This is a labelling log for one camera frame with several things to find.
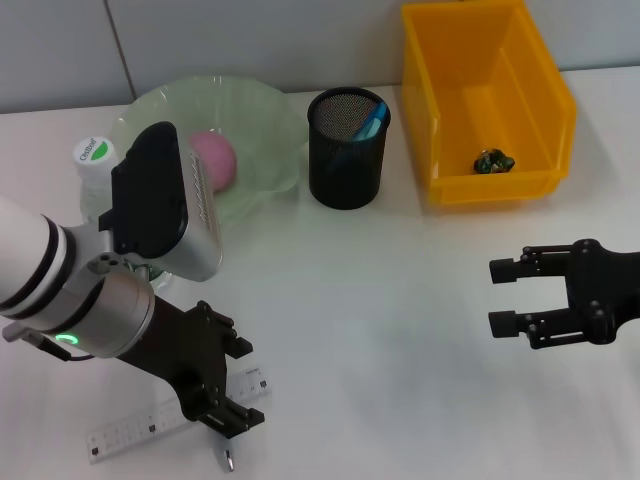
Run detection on yellow plastic bin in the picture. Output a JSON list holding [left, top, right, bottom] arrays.
[[400, 0, 579, 205]]

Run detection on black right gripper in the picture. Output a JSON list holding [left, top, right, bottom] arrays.
[[487, 238, 640, 351]]

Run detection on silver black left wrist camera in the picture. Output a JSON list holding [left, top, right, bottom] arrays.
[[97, 120, 224, 282]]

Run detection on translucent green fruit plate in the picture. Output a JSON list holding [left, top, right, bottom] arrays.
[[109, 74, 310, 229]]

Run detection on clear plastic ruler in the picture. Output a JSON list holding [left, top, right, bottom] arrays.
[[85, 367, 274, 465]]

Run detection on blue scissors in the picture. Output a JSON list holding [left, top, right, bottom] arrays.
[[329, 102, 392, 171]]

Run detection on left arm grey cable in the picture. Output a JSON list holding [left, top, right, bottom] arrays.
[[2, 322, 97, 363]]

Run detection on clear green-label water bottle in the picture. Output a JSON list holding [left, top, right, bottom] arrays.
[[73, 135, 175, 297]]

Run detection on black mesh pen holder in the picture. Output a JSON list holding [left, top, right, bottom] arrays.
[[307, 87, 392, 211]]

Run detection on pink peach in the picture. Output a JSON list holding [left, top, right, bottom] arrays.
[[187, 130, 238, 194]]

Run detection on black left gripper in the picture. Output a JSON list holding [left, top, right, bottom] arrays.
[[116, 294, 266, 441]]

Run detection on green plastic wrapper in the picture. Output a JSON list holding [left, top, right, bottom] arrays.
[[473, 147, 515, 174]]

